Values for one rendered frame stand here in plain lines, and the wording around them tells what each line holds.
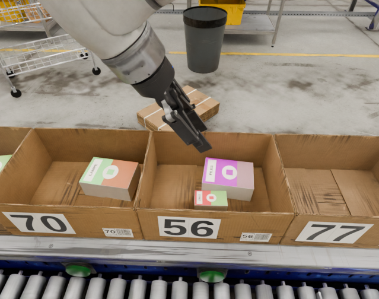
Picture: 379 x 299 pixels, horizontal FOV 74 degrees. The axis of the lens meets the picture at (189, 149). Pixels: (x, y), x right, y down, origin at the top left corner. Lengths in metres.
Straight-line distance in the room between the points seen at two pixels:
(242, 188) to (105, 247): 0.43
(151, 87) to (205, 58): 2.80
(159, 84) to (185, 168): 0.54
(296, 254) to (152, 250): 0.40
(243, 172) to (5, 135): 0.81
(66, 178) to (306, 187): 0.83
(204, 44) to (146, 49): 2.74
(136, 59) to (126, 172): 0.52
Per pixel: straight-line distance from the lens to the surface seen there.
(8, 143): 1.09
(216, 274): 0.79
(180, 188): 0.86
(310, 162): 0.99
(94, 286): 0.92
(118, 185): 0.82
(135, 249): 0.77
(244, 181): 0.81
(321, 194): 0.96
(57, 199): 0.94
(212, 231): 0.72
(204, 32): 3.06
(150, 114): 2.41
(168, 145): 0.86
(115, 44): 0.37
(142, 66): 0.39
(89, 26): 0.36
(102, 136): 0.89
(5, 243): 0.93
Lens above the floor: 1.59
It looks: 46 degrees down
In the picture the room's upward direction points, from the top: straight up
